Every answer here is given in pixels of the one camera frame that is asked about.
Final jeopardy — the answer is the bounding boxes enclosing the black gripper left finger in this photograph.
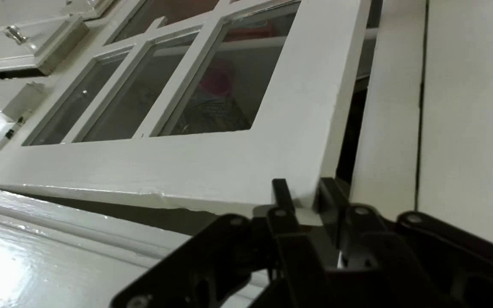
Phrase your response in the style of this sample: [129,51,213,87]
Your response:
[108,177,331,308]

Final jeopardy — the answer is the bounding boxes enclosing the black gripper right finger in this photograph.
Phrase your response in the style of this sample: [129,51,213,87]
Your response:
[314,176,493,308]

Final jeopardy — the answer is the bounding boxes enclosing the white glass-paned cabinet door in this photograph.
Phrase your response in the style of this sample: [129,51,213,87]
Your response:
[418,0,493,254]
[0,0,377,223]

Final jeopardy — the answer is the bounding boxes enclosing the white door hinge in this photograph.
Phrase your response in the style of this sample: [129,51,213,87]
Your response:
[2,81,48,123]

